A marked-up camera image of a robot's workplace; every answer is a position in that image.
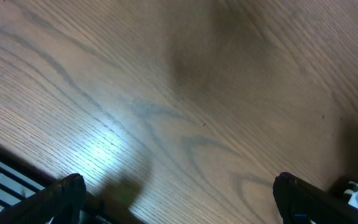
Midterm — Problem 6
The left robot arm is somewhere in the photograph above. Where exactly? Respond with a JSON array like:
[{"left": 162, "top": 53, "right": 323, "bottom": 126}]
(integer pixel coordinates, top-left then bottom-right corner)
[{"left": 0, "top": 172, "right": 358, "bottom": 223}]

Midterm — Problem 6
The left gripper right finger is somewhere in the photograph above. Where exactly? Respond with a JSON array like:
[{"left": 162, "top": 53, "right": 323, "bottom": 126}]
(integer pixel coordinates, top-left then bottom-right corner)
[{"left": 273, "top": 172, "right": 358, "bottom": 224}]

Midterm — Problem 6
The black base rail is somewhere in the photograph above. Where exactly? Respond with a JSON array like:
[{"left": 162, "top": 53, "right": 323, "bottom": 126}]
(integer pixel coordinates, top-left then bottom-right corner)
[{"left": 0, "top": 148, "right": 141, "bottom": 224}]

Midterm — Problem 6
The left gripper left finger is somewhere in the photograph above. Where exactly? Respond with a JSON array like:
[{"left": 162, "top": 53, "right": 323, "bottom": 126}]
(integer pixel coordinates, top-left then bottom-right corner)
[{"left": 0, "top": 174, "right": 86, "bottom": 224}]

